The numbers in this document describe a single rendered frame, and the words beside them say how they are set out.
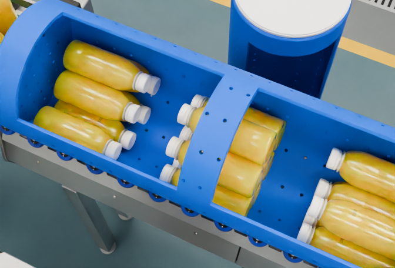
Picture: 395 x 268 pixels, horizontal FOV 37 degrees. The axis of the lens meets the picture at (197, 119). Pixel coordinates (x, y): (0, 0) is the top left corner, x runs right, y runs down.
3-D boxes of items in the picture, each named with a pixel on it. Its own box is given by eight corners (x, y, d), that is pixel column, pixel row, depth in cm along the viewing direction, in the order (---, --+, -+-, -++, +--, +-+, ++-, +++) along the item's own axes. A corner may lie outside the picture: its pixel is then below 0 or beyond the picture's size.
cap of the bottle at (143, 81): (139, 72, 118) (147, 76, 117) (146, 71, 121) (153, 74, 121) (133, 90, 118) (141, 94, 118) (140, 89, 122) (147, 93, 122)
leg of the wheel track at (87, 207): (111, 257, 214) (76, 195, 159) (97, 250, 215) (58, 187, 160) (119, 243, 216) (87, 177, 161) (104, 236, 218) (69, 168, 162)
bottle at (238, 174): (255, 192, 113) (177, 159, 116) (267, 161, 111) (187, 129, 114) (247, 204, 107) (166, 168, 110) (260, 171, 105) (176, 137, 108)
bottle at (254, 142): (260, 171, 106) (177, 136, 109) (268, 158, 112) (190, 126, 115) (273, 138, 103) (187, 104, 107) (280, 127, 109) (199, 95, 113)
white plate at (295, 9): (211, -28, 141) (211, -24, 142) (277, 54, 130) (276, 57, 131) (305, -72, 147) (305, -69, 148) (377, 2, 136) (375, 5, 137)
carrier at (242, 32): (208, 137, 219) (251, 198, 208) (208, -25, 142) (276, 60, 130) (272, 101, 226) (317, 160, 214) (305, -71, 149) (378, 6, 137)
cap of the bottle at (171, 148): (178, 155, 115) (170, 151, 115) (184, 137, 114) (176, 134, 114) (171, 160, 111) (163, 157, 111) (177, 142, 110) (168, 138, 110)
